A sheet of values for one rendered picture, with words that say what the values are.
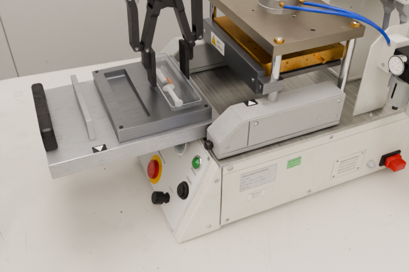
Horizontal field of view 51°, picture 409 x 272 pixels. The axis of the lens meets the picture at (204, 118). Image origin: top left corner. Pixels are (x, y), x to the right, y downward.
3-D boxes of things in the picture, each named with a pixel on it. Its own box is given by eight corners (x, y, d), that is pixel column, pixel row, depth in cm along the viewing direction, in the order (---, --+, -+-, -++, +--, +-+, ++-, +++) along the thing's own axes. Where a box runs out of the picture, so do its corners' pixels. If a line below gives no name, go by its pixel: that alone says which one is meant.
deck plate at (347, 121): (322, 34, 111) (323, 30, 110) (426, 105, 86) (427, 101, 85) (154, 69, 96) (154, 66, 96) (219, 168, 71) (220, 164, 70)
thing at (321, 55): (282, 22, 94) (288, -21, 88) (346, 69, 78) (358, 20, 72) (212, 35, 89) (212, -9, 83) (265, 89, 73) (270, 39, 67)
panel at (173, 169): (131, 141, 102) (157, 74, 94) (173, 235, 80) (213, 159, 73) (123, 140, 101) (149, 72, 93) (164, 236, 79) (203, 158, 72)
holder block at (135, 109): (172, 65, 89) (171, 54, 87) (212, 118, 74) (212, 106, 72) (94, 81, 83) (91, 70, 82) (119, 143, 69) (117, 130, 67)
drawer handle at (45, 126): (46, 98, 79) (41, 80, 76) (58, 148, 68) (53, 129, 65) (35, 101, 78) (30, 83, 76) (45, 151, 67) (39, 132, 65)
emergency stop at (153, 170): (151, 170, 92) (157, 156, 91) (157, 182, 89) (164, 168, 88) (145, 170, 91) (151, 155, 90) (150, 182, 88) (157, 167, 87)
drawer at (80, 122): (179, 76, 92) (178, 44, 87) (223, 136, 76) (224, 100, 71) (38, 108, 83) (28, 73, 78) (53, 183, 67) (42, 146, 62)
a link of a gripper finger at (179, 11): (162, -18, 69) (170, -21, 69) (182, 38, 77) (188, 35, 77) (170, -10, 66) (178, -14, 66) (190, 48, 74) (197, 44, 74)
